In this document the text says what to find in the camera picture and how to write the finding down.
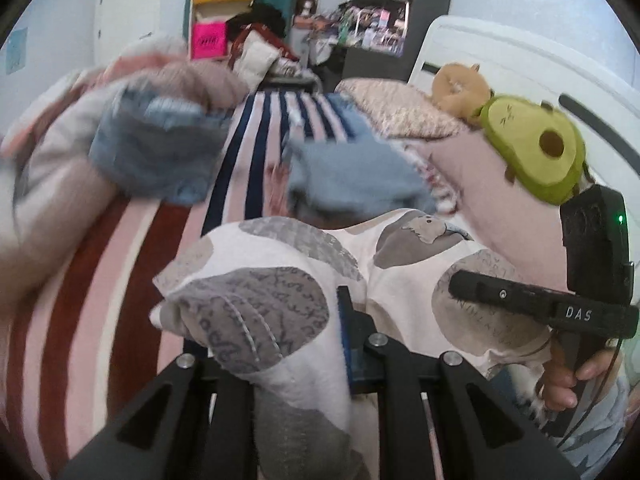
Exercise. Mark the dark red clothes pile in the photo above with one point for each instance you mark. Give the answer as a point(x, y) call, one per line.
point(265, 20)

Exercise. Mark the yellow box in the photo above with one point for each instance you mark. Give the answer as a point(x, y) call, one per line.
point(222, 5)

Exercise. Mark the dark shelf unit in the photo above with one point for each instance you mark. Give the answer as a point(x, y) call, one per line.
point(430, 10)

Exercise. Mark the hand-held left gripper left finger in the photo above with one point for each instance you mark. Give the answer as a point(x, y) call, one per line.
point(227, 435)

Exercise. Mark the striped printed blanket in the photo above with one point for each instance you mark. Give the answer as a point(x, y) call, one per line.
point(100, 285)

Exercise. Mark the pile of clothes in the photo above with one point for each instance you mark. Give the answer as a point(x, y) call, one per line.
point(55, 170)

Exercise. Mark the person's right hand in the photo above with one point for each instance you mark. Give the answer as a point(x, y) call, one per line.
point(557, 392)

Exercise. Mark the floral pillow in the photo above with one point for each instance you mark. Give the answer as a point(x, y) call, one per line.
point(395, 110)

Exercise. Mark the person's light blue clothing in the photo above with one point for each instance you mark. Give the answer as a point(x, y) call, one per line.
point(600, 435)

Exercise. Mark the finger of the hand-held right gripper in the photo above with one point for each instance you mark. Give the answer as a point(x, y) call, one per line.
point(495, 292)

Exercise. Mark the white bed headboard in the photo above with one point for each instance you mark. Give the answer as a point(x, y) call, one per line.
point(550, 70)

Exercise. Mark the brown plush toy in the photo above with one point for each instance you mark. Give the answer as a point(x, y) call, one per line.
point(460, 95)

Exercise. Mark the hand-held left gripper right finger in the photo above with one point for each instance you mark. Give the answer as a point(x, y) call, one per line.
point(350, 350)

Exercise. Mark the pink quilted bedspread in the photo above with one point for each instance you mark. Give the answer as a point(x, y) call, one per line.
point(480, 180)

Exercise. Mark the blue wall poster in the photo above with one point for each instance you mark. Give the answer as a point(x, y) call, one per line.
point(16, 52)

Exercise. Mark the green avocado plush toy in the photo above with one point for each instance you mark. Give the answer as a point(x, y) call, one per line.
point(520, 160)

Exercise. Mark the bright pink box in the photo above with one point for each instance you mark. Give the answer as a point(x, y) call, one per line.
point(207, 41)

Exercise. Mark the blue frayed denim cloth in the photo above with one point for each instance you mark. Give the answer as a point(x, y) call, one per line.
point(155, 150)

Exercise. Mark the white grey spotted pants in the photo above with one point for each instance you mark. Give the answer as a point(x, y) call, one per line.
point(400, 285)

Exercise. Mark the white door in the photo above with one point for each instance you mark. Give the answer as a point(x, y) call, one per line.
point(127, 10)

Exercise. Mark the plain blue folded cloth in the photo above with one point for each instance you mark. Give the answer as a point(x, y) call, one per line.
point(350, 175)

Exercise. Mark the white cushion pile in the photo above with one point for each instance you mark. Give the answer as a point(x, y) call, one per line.
point(255, 60)

